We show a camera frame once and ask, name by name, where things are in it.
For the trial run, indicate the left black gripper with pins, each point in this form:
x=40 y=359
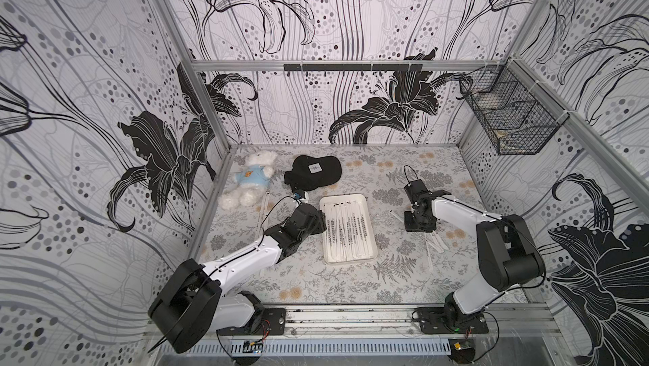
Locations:
x=319 y=221

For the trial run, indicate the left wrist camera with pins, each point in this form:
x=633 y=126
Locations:
x=301 y=195

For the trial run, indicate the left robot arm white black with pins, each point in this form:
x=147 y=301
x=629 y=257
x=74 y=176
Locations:
x=196 y=297

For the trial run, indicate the black cap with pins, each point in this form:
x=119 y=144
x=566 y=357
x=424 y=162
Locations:
x=309 y=173

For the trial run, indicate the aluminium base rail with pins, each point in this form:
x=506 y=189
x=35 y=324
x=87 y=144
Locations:
x=329 y=321

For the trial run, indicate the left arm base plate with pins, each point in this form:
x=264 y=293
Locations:
x=269 y=322

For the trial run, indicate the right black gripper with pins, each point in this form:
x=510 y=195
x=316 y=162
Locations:
x=418 y=216

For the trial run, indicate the black wire basket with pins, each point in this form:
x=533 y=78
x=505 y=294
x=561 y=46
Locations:
x=510 y=111

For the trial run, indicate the white teddy bear blue shirt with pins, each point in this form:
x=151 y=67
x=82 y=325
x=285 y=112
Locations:
x=252 y=183

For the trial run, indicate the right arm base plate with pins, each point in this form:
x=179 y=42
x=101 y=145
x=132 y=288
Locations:
x=438 y=320

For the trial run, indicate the straw later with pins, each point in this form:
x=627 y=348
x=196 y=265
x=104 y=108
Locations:
x=366 y=244

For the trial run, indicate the left pile wrapped straw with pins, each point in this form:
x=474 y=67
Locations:
x=262 y=214

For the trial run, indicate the white cable duct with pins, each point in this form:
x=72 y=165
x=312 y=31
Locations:
x=327 y=347

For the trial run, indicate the black wall bar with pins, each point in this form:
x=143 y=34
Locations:
x=343 y=67

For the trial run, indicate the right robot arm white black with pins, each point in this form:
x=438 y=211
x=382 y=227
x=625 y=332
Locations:
x=507 y=255

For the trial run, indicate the white storage tray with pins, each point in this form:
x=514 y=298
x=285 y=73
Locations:
x=348 y=238

